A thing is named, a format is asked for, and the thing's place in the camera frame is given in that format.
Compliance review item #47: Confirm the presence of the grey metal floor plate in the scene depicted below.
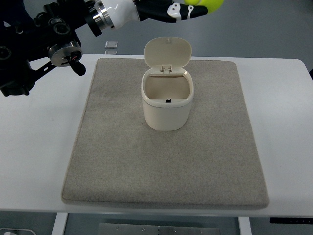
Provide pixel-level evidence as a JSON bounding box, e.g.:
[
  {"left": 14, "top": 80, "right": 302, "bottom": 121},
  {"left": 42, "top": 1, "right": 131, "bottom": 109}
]
[{"left": 98, "top": 223, "right": 221, "bottom": 235}]

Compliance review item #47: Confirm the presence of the white right table leg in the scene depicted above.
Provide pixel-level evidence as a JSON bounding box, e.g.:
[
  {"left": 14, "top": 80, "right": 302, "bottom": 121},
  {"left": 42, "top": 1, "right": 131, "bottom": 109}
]
[{"left": 238, "top": 217, "right": 252, "bottom": 235}]

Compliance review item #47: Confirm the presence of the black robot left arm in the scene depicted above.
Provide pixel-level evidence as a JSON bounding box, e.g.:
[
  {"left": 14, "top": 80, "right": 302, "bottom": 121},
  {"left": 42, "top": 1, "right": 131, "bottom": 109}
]
[{"left": 0, "top": 0, "right": 101, "bottom": 96}]

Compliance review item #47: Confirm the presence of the yellow tennis ball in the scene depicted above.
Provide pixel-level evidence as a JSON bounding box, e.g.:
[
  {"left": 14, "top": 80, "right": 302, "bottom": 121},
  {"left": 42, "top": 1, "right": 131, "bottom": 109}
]
[{"left": 184, "top": 0, "right": 224, "bottom": 13}]

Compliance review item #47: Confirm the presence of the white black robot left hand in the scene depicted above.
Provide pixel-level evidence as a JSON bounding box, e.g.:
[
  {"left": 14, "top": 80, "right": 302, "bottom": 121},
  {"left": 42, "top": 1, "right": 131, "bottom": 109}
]
[{"left": 90, "top": 0, "right": 208, "bottom": 30}]

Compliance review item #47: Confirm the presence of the beige felt mat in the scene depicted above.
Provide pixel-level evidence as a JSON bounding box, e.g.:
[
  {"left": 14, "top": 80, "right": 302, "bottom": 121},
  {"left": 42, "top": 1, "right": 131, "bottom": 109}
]
[{"left": 61, "top": 58, "right": 269, "bottom": 210}]

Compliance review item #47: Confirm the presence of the cream lidded plastic box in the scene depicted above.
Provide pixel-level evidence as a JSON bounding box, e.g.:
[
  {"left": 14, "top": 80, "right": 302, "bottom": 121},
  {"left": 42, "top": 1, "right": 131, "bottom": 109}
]
[{"left": 141, "top": 37, "right": 194, "bottom": 131}]

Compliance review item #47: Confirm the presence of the white left table leg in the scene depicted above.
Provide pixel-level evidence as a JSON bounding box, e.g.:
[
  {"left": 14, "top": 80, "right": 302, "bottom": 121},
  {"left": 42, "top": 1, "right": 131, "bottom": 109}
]
[{"left": 51, "top": 212, "right": 68, "bottom": 235}]

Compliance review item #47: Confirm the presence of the white table leg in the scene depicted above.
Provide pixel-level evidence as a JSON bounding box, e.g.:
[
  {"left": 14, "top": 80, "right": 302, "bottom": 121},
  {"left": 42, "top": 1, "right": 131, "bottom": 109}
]
[
  {"left": 51, "top": 212, "right": 68, "bottom": 235},
  {"left": 238, "top": 217, "right": 252, "bottom": 235}
]

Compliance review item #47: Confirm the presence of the clear floor socket cover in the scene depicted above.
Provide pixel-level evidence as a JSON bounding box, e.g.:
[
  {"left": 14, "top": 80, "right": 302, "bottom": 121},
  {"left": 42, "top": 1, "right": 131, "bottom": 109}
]
[{"left": 105, "top": 41, "right": 118, "bottom": 49}]

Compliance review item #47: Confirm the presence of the black table control panel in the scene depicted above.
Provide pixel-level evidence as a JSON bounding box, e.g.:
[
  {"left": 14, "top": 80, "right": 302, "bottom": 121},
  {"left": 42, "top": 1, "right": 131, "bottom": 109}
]
[{"left": 270, "top": 217, "right": 313, "bottom": 225}]

